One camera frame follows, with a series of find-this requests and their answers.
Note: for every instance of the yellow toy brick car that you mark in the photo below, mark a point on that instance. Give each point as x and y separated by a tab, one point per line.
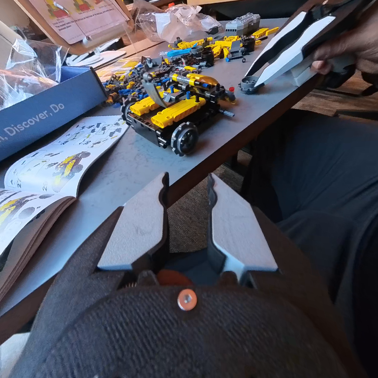
168	115

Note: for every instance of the person's right hand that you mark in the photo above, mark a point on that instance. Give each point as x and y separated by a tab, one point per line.
345	47

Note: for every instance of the grey toy wheel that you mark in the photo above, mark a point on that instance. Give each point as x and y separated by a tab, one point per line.
249	83

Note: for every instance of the blue cardboard box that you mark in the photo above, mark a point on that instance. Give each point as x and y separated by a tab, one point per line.
44	118

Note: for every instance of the wooden table with black frame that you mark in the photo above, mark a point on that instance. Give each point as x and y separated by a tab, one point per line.
251	10

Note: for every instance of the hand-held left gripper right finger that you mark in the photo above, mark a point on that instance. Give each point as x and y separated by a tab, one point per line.
236	230

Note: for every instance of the flat brown cardboard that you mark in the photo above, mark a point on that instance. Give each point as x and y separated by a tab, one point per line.
147	44

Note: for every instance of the pile of dark brick pieces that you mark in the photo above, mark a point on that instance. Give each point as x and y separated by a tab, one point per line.
133	85

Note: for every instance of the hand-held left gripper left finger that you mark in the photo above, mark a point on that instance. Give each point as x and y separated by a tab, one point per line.
135	230

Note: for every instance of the crumpled clear plastic bags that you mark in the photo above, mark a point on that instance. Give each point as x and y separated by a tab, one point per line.
177	20

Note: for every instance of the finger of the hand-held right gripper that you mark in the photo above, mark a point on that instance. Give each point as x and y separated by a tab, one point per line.
292	22
289	60

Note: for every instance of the white instruction booklet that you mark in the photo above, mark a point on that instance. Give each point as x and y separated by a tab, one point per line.
44	165

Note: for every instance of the light blue brick separator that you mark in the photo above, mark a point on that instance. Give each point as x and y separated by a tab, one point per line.
178	53

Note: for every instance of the clear plastic bag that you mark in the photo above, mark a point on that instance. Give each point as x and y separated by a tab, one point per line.
26	68

